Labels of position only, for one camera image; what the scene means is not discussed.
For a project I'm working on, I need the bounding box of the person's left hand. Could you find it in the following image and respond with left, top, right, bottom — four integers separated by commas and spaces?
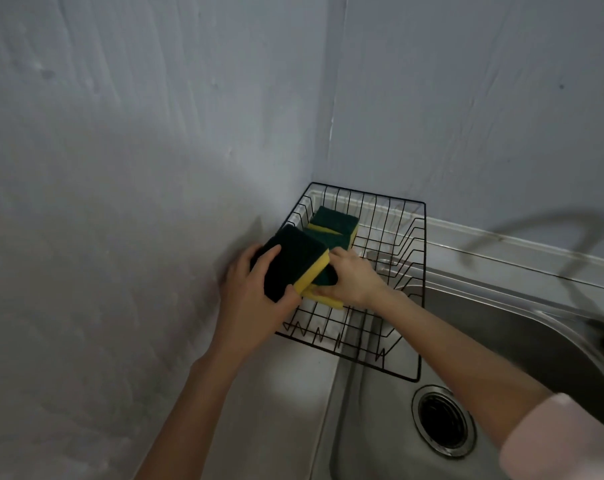
217, 244, 303, 346

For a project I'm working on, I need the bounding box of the person's right hand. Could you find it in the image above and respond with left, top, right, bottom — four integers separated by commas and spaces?
309, 248, 399, 311

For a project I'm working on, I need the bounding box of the green and yellow sponge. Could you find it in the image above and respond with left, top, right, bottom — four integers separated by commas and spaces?
250, 223, 332, 303
306, 225, 354, 252
309, 205, 361, 245
301, 261, 346, 311

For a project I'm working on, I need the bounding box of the person's left forearm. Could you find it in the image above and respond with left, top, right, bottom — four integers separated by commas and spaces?
133, 329, 278, 480

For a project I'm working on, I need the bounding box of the person's right forearm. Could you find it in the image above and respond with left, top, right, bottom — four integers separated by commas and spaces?
376, 290, 554, 448

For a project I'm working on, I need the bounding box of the metal sink drain strainer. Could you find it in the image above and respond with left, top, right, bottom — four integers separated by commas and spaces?
411, 385, 477, 458

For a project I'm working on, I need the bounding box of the pink sleeve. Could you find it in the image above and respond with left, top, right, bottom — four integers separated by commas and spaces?
498, 392, 604, 480

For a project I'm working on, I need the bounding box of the black wire dish rack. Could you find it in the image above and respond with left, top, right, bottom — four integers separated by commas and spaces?
274, 182, 427, 383

